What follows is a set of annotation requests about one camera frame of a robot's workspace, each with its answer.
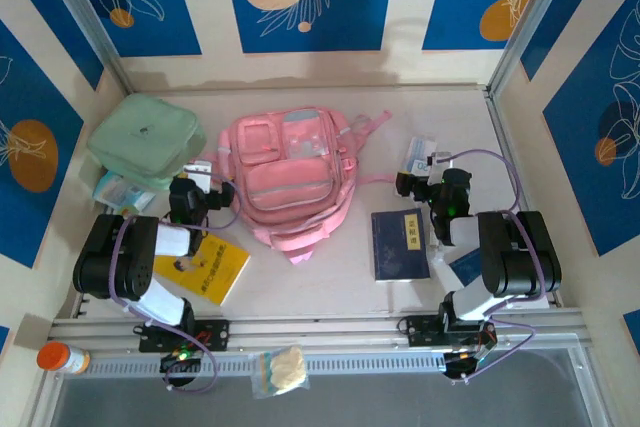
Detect blue white pen packet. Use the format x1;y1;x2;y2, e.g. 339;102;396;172
403;135;439;176

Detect blue book yellow label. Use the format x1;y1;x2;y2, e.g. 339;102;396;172
447;251;489;288

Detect dark blue book white label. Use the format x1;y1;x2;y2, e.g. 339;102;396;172
370;207;432;283

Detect pink backpack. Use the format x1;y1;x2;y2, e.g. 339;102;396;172
215;105;396;266

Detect mint green zip case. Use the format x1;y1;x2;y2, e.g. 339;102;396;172
86;92;207;192

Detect light blue tissue packet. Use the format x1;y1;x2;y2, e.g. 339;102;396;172
93;170;157;213

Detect black left controller board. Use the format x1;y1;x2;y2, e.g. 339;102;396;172
159;350;202;376

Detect black controller board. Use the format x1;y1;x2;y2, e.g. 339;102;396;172
442;350;490;382
159;350;202;376

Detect black right controller board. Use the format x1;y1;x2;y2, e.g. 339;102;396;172
442;350;490;382

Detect clear bag yellow contents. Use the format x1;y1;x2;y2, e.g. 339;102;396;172
248;344;311;401

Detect white bottle orange lid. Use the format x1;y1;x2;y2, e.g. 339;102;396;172
36;340;92;376

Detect grey front panel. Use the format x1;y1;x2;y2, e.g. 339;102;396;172
49;346;614;427

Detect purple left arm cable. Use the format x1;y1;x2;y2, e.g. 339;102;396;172
108;171;244;394

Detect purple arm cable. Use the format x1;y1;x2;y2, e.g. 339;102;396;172
442;148;549;383
108;171;244;394

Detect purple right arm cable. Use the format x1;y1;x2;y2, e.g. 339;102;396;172
442;148;549;383

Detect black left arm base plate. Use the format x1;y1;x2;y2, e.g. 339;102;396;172
138;319;231;353

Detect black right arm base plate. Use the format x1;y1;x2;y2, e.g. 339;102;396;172
403;315;499;348

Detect aluminium front rail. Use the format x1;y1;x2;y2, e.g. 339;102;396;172
47;307;587;348

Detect grey slotted cable duct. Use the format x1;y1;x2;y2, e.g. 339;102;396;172
82;350;449;379

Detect aluminium frame post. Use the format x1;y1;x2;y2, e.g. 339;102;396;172
485;0;587;98
35;0;137;94

